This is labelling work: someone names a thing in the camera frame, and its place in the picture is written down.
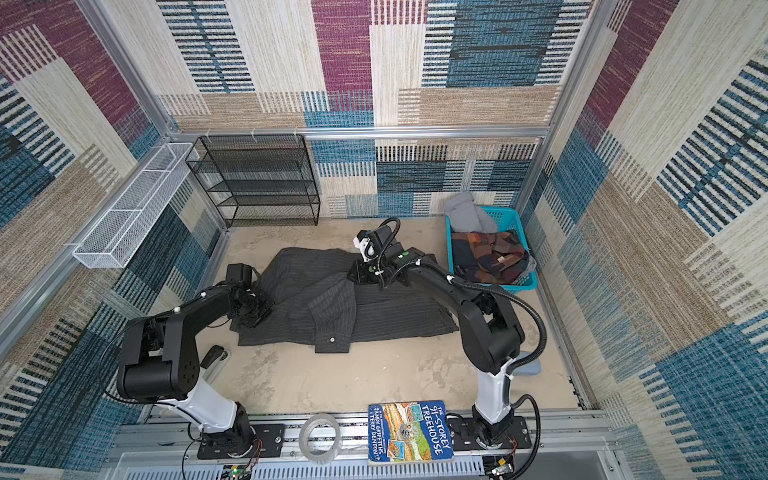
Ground dark grey pinstripe shirt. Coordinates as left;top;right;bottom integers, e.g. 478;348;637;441
230;247;458;354

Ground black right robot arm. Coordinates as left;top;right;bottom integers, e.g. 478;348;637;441
351;239;547;448

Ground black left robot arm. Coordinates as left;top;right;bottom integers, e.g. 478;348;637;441
116;263;274;457

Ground light grey shirt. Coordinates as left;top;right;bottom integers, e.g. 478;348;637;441
444;192;499;234

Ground plaid red brown shirt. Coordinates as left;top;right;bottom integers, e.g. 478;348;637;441
451;230;537;285

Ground teal plastic laundry basket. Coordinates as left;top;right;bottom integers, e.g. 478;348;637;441
445;206;538;292

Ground treehouse paperback book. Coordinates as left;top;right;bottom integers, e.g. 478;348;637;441
367;400;454;466

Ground clear tape roll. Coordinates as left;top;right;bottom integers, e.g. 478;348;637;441
298;413;342;465

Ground blue oval case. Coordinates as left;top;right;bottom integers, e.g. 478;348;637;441
507;359;542;376

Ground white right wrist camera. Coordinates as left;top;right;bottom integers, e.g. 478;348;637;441
353;230;376;262

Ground black corrugated cable hose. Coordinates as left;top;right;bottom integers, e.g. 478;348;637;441
374;217;548;480

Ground black wire shelf rack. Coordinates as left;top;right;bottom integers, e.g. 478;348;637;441
185;134;321;228

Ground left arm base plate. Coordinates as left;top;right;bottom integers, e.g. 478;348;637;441
196;423;285;460

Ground white wire mesh tray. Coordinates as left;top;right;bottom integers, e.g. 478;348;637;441
72;143;192;269

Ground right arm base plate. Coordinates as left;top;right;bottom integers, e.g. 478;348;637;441
446;413;533;452

